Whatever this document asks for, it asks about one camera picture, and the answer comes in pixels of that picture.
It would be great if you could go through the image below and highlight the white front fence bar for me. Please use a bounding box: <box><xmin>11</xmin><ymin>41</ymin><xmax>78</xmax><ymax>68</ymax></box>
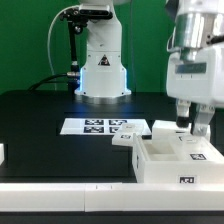
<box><xmin>0</xmin><ymin>183</ymin><xmax>224</xmax><ymax>212</ymax></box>

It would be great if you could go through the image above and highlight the long white cabinet side piece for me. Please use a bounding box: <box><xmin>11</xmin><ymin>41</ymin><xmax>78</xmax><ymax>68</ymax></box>
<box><xmin>151</xmin><ymin>119</ymin><xmax>212</xmax><ymax>142</ymax></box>

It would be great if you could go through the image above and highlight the small white cabinet top panel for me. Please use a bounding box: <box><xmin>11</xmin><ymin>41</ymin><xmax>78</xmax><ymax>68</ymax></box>
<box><xmin>112</xmin><ymin>122</ymin><xmax>151</xmax><ymax>147</ymax></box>

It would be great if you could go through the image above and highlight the white cabinet door panel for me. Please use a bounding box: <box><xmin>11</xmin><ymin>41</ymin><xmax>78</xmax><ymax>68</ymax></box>
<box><xmin>168</xmin><ymin>135</ymin><xmax>224</xmax><ymax>163</ymax></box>

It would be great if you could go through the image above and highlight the white fence bar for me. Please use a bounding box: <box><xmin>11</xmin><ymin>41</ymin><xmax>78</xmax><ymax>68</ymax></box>
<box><xmin>0</xmin><ymin>143</ymin><xmax>4</xmax><ymax>165</ymax></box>
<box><xmin>0</xmin><ymin>183</ymin><xmax>224</xmax><ymax>212</ymax></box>

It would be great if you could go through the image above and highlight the black camera stand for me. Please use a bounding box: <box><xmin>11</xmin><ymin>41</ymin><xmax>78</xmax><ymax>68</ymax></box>
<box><xmin>59</xmin><ymin>7</ymin><xmax>113</xmax><ymax>92</ymax></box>

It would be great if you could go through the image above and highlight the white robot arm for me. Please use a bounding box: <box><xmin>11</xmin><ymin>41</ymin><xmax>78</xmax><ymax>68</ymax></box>
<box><xmin>76</xmin><ymin>0</ymin><xmax>224</xmax><ymax>136</ymax></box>

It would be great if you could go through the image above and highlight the black cable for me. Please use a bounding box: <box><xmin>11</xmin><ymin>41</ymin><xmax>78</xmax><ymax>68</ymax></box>
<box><xmin>27</xmin><ymin>71</ymin><xmax>81</xmax><ymax>92</ymax></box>

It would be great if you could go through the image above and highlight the white cabinet body box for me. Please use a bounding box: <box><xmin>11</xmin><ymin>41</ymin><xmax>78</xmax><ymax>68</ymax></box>
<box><xmin>132</xmin><ymin>135</ymin><xmax>224</xmax><ymax>184</ymax></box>

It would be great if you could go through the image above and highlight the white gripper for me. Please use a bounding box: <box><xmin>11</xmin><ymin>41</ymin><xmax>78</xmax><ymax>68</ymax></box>
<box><xmin>166</xmin><ymin>45</ymin><xmax>224</xmax><ymax>136</ymax></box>

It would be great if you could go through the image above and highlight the white left fence bar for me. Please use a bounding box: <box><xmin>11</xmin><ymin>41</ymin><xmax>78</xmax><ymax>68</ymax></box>
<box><xmin>0</xmin><ymin>143</ymin><xmax>4</xmax><ymax>165</ymax></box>

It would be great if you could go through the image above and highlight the white marker sheet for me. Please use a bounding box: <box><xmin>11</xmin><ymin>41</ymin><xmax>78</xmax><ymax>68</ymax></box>
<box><xmin>60</xmin><ymin>118</ymin><xmax>151</xmax><ymax>135</ymax></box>

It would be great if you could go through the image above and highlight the white cable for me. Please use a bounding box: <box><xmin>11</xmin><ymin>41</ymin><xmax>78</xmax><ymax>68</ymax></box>
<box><xmin>46</xmin><ymin>5</ymin><xmax>78</xmax><ymax>91</ymax></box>

